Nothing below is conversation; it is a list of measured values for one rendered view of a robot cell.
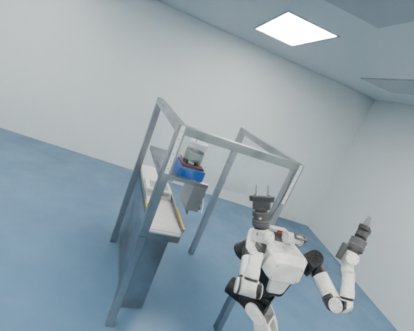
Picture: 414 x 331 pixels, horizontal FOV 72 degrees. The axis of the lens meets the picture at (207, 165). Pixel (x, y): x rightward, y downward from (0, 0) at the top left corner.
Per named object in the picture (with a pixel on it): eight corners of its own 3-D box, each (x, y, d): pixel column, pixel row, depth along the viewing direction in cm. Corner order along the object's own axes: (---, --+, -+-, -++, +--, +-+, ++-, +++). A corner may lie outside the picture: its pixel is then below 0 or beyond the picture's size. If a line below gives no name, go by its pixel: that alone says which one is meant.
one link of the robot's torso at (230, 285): (221, 295, 185) (231, 272, 181) (229, 286, 196) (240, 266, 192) (258, 324, 173) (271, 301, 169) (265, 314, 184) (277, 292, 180)
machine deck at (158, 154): (206, 190, 211) (208, 185, 210) (157, 177, 197) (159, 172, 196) (188, 160, 266) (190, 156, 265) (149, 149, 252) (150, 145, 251)
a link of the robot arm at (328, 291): (326, 318, 155) (307, 278, 169) (338, 317, 163) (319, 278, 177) (345, 310, 149) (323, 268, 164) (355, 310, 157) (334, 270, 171)
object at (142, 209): (178, 243, 226) (182, 232, 224) (142, 237, 216) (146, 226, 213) (158, 177, 342) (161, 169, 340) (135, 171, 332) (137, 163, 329)
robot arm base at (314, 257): (299, 278, 178) (292, 261, 185) (318, 276, 180) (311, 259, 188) (308, 268, 167) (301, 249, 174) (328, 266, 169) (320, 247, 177)
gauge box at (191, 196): (197, 212, 216) (207, 188, 211) (184, 209, 212) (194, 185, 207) (190, 198, 235) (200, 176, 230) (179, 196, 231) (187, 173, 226)
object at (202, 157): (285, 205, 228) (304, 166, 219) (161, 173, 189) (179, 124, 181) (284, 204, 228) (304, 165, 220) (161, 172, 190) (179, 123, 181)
